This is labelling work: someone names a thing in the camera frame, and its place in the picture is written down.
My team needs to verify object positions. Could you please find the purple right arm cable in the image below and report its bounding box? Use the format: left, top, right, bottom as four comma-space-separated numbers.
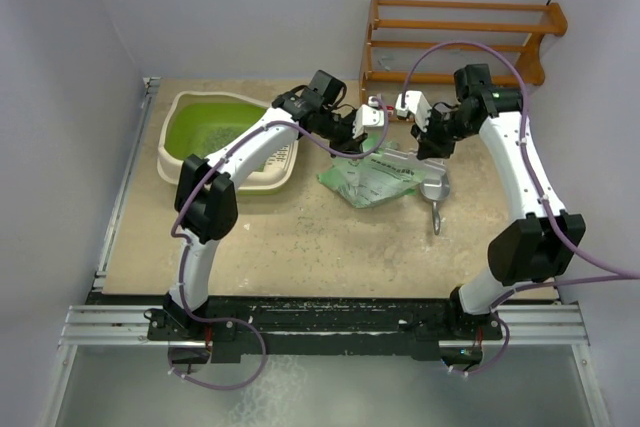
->
402, 41, 640, 378

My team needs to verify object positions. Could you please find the silver metal scoop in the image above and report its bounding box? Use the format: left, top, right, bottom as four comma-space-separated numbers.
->
419, 175, 451, 236

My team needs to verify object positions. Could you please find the green cat litter bag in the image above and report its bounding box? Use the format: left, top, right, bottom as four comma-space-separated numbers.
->
316, 141, 427, 209

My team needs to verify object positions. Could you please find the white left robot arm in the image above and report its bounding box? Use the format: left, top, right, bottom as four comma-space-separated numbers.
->
163, 70, 367, 339

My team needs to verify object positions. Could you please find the green litter pellets pile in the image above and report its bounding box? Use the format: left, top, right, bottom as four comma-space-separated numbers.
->
189, 126, 245, 158

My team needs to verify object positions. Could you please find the beige green litter box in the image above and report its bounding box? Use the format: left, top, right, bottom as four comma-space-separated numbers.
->
156, 91, 298, 195

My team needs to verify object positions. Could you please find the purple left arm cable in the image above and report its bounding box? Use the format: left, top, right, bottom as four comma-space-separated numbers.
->
167, 96, 391, 391

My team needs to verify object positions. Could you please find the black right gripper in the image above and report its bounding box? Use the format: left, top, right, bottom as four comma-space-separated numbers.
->
411, 106, 475, 160

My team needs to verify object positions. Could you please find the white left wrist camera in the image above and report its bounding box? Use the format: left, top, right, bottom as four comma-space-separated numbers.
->
352, 100, 389, 139

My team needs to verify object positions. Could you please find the wooden shelf rack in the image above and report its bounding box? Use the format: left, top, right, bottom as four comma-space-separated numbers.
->
358, 0, 568, 102

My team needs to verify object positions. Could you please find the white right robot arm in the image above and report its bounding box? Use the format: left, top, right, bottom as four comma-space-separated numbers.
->
396, 64, 586, 338

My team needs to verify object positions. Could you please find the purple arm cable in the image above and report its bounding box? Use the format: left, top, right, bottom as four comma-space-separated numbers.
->
167, 96, 391, 391
402, 41, 640, 378

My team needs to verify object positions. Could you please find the black white bag sealing strip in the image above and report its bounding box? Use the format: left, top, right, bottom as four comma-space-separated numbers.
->
376, 148, 447, 180

